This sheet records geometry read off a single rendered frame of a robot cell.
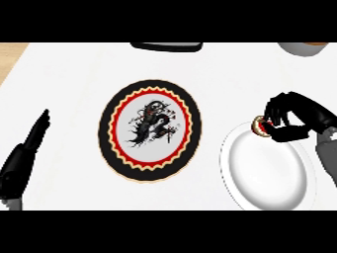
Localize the plain white plate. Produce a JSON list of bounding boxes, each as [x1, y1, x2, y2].
[[220, 121, 319, 211]]

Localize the grey round container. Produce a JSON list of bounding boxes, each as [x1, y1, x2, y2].
[[277, 42, 332, 57]]

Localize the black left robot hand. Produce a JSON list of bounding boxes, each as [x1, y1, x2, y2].
[[0, 109, 54, 202]]

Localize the black red patterned plate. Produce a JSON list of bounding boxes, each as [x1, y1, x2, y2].
[[97, 79, 203, 183]]

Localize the black flat object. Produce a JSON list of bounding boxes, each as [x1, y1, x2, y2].
[[130, 42, 205, 53]]

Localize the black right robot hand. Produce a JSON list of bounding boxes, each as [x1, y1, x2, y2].
[[264, 91, 337, 143]]

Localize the white placemat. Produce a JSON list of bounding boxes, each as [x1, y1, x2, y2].
[[0, 42, 337, 211]]

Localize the red frosted cupcake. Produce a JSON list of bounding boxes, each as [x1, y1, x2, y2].
[[251, 115, 277, 137]]

